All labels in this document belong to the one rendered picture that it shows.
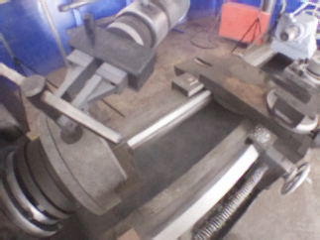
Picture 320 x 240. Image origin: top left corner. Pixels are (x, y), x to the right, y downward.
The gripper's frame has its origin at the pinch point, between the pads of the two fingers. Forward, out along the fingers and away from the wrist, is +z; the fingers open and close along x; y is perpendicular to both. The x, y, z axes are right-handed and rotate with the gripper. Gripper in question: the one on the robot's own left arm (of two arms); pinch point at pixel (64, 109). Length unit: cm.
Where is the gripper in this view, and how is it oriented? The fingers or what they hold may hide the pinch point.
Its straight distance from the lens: 23.4
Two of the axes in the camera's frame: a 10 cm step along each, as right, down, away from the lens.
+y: 1.5, -4.1, -9.0
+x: 8.8, 4.6, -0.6
